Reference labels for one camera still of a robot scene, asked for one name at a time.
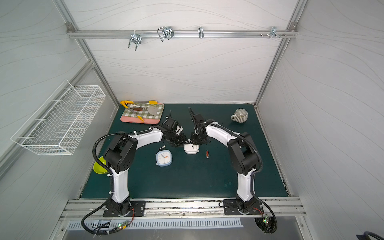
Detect white alarm clock back up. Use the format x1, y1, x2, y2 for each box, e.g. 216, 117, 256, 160
184, 144, 199, 155

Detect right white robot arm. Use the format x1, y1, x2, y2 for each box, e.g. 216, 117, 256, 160
191, 121, 264, 203

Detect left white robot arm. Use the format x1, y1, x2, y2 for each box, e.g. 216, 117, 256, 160
103, 126, 187, 204

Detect blue white alarm clock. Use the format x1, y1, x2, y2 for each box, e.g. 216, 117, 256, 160
156, 150, 173, 167

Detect checkered green cloth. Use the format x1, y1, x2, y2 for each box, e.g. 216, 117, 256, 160
122, 104, 165, 120

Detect striped white ceramic mug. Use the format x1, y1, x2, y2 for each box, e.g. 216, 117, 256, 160
231, 109, 248, 124

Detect pink cutting board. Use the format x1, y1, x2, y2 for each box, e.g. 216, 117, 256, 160
120, 103, 165, 125

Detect yellow tongs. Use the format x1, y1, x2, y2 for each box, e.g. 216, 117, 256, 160
120, 101, 158, 122

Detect green plastic bowl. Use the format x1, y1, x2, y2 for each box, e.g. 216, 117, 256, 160
93, 156, 108, 175

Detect metal u-bolt hook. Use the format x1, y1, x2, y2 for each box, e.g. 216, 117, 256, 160
157, 26, 175, 42

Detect metal clamp hook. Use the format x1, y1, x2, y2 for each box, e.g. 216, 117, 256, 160
128, 32, 142, 51

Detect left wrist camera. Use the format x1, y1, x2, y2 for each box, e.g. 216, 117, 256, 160
163, 117, 183, 135

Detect metal spatula wooden handle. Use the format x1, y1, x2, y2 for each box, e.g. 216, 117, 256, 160
130, 106, 159, 116

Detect small metal ring hook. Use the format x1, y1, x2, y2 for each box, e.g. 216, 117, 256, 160
198, 27, 204, 39

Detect aluminium top rail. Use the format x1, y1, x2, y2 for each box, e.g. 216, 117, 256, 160
67, 29, 299, 39

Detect white wire basket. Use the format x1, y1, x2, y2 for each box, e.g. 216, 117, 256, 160
11, 80, 106, 156

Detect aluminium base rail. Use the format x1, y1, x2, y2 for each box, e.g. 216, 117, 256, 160
59, 197, 307, 221

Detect metal bracket right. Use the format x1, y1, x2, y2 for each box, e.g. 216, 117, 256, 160
260, 27, 287, 39

